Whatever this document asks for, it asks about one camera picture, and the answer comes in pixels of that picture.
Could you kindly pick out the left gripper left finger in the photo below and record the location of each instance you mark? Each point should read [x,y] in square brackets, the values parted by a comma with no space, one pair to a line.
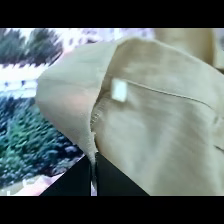
[75,181]

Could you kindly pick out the beige garment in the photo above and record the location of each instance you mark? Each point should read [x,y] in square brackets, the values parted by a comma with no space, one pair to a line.
[156,113]

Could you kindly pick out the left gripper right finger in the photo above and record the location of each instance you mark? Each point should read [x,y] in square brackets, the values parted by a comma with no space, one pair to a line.
[113,181]

